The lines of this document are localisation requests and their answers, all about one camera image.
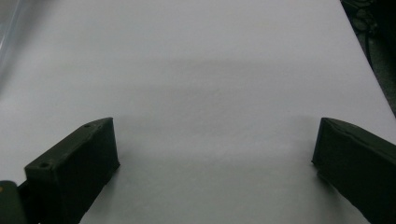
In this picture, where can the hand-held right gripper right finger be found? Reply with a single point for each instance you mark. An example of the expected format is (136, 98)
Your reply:
(358, 168)

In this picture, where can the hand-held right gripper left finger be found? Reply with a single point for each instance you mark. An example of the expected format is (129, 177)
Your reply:
(74, 165)

